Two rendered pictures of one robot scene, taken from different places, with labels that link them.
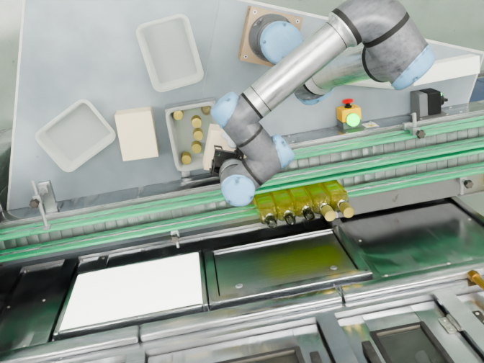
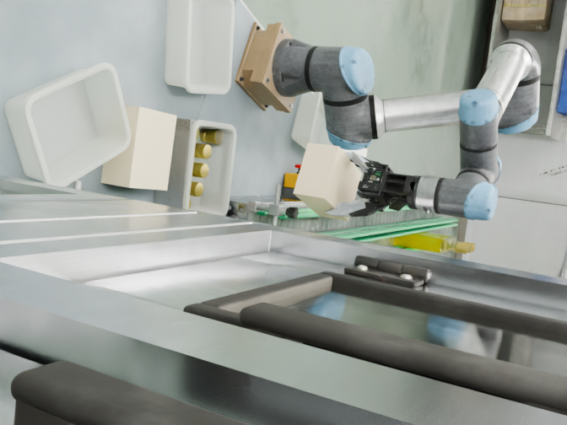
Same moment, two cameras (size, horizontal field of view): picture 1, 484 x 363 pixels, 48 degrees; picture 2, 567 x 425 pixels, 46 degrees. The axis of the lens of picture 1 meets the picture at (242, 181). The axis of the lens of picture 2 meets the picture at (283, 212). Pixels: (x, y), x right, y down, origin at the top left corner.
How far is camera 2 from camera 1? 163 cm
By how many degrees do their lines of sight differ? 59
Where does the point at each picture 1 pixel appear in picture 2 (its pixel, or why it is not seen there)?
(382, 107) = not seen: hidden behind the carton
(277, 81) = (509, 89)
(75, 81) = (73, 32)
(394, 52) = (534, 95)
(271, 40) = (359, 63)
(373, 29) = (534, 69)
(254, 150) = (494, 158)
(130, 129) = (150, 136)
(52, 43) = not seen: outside the picture
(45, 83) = (33, 13)
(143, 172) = not seen: hidden behind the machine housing
